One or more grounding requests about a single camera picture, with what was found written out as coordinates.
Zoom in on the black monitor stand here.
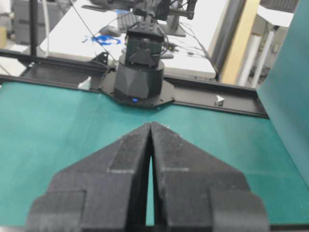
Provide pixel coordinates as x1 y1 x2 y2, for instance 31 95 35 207
164 0 197 37

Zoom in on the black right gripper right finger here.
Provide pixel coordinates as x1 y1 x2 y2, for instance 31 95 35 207
151 122 269 232

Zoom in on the black vertical pole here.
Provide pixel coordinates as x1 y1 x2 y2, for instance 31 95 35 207
29 0 38 57

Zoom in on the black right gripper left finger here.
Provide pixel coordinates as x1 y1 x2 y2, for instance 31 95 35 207
26 123 151 232

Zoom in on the black aluminium frame rail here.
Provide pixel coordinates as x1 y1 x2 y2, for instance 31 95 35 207
0 50 268 118

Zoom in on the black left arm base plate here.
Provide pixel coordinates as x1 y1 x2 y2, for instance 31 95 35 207
98 72 175 109

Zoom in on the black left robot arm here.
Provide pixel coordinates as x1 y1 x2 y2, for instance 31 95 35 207
113 0 169 103

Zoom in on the white desk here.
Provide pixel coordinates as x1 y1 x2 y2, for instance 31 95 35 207
38 0 230 79

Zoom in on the green backdrop curtain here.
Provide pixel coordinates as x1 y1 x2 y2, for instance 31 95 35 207
257 0 309 184

